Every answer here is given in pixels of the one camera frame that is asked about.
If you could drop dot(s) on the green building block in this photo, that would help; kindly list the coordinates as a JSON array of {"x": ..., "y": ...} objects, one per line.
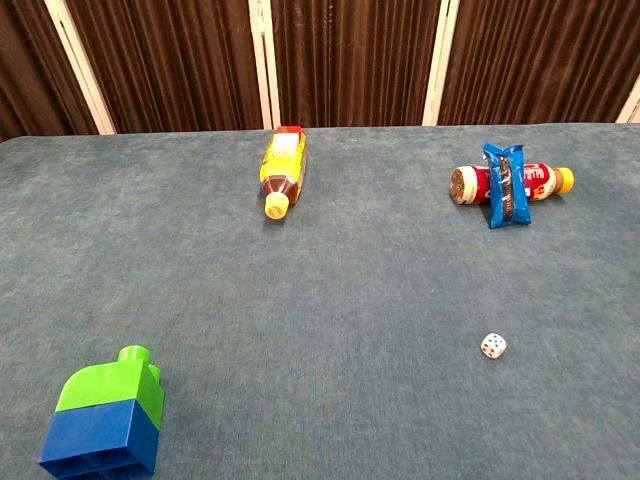
[{"x": 111, "y": 383}]

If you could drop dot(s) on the blue building block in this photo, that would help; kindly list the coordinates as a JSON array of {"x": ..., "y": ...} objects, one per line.
[{"x": 102, "y": 440}]

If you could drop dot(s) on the blue table cloth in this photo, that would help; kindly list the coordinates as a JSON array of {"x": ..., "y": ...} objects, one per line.
[{"x": 320, "y": 280}]

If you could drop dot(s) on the white die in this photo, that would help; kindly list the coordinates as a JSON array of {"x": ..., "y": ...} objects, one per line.
[{"x": 493, "y": 345}]

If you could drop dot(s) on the red label drink bottle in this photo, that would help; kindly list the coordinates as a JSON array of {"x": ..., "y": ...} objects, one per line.
[{"x": 470, "y": 186}]

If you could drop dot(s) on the brown folding screen panel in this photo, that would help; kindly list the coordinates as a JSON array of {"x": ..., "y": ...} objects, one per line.
[
  {"x": 25, "y": 65},
  {"x": 350, "y": 60},
  {"x": 535, "y": 60},
  {"x": 165, "y": 60}
]

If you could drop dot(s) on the yellow label tea bottle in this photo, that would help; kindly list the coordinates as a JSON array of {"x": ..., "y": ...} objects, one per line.
[{"x": 283, "y": 167}]

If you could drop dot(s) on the blue cookie packet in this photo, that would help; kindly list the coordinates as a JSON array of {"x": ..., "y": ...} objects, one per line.
[{"x": 506, "y": 186}]

